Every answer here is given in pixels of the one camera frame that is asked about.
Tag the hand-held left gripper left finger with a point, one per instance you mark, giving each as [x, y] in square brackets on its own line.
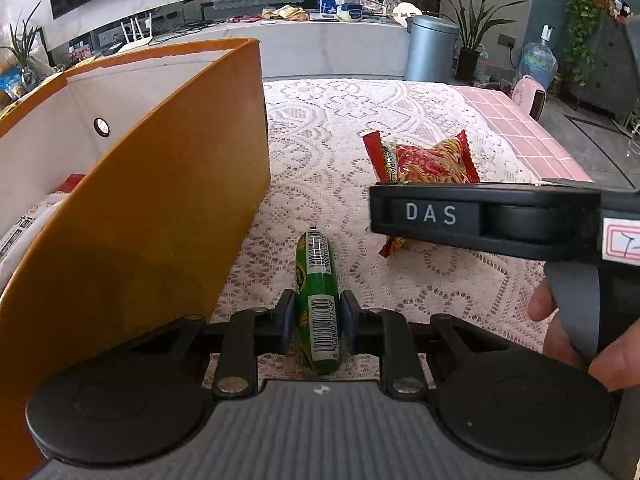
[287, 325]

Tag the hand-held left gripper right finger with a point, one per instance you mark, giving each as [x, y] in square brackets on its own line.
[347, 325]

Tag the green sausage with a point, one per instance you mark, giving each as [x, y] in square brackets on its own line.
[317, 280]

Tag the red stick snack packet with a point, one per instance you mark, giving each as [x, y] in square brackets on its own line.
[425, 160]

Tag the orange cardboard box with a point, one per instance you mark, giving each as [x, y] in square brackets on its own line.
[150, 210]

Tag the large red snack packet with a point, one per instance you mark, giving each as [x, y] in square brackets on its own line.
[70, 183]

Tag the white spicy strip packet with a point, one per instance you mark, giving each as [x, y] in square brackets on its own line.
[25, 230]

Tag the person's right hand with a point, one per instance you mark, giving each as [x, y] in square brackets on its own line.
[620, 360]

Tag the pink checkered tablecloth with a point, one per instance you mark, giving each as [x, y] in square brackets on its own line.
[520, 135]

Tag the pink space heater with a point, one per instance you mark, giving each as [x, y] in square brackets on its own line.
[525, 95]

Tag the long leaf potted plant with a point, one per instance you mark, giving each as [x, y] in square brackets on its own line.
[467, 65]

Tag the blue water bottle with pump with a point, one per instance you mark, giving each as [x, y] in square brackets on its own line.
[537, 65]

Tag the grey metal trash can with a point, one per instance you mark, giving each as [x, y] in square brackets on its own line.
[430, 50]

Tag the white round object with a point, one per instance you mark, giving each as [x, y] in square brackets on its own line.
[405, 12]

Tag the trailing pothos plant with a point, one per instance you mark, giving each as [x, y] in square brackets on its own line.
[585, 5]

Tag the white marble tv console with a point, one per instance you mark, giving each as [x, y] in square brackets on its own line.
[325, 50]

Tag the group of small bottles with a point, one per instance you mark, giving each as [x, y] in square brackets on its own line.
[620, 0]

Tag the blue white jar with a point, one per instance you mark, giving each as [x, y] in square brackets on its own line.
[351, 12]

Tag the white kitchen scale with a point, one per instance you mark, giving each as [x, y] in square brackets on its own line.
[324, 16]

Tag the yellow snack bag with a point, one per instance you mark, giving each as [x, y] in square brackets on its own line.
[290, 12]

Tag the white wifi router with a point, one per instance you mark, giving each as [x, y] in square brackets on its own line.
[137, 42]

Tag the small potted grass plant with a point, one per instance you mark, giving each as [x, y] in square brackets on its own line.
[22, 45]

